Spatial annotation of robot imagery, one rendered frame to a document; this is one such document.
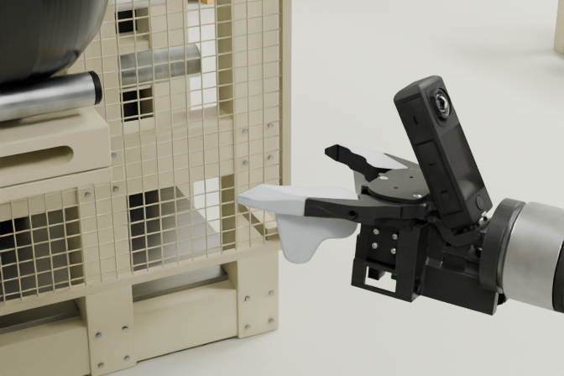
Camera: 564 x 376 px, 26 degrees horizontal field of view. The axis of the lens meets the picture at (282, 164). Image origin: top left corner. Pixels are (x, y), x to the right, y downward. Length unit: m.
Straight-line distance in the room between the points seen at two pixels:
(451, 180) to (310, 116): 2.84
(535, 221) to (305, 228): 0.17
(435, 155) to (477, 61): 3.32
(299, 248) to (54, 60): 0.64
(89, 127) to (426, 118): 0.74
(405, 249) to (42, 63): 0.70
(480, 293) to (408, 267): 0.06
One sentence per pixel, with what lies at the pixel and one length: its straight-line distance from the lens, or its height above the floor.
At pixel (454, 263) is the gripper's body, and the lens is 0.94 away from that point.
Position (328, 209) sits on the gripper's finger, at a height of 1.07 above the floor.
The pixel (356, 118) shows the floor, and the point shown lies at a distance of 3.73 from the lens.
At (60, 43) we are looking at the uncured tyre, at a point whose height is 1.00.
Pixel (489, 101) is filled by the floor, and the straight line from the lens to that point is 3.90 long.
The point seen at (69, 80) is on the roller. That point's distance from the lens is 1.57.
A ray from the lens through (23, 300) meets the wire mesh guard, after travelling 2.26.
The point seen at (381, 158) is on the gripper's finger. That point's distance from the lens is 1.01.
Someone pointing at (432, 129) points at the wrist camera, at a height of 1.13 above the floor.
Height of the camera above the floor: 1.50
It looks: 26 degrees down
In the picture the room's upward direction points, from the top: straight up
